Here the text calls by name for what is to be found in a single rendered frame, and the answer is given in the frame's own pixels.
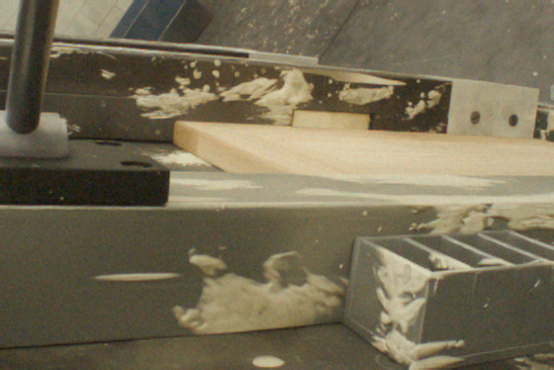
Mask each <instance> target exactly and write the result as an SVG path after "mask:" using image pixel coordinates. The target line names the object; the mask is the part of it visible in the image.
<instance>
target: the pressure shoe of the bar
mask: <svg viewBox="0 0 554 370"><path fill-rule="evenodd" d="M369 118H370V114H369V113H360V112H344V111H327V110H311V109H294V108H293V112H292V121H291V127H302V128H323V129H345V130H366V131H368V128H369Z"/></svg>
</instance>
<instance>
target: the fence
mask: <svg viewBox="0 0 554 370"><path fill-rule="evenodd" d="M170 172H171V173H170V185H169V197H168V201H167V202H166V203H163V204H110V203H86V204H44V203H0V348H2V347H3V348H12V347H22V346H32V345H33V346H41V345H52V344H61V343H62V344H71V343H80V342H101V341H111V340H132V339H142V338H163V337H172V336H182V335H193V334H196V335H203V334H214V333H225V332H235V331H246V330H256V329H267V328H276V327H288V326H298V325H309V324H329V323H339V322H342V316H344V309H345V301H346V294H347V287H348V279H349V272H350V265H351V257H352V255H353V250H354V242H355V238H356V237H361V236H392V235H398V234H424V233H452V232H455V231H499V230H515V232H516V233H519V234H522V235H524V236H526V237H529V238H531V239H534V240H537V241H541V242H544V243H546V244H549V245H552V246H554V176H539V175H492V176H477V175H411V174H356V175H345V174H276V173H209V171H170Z"/></svg>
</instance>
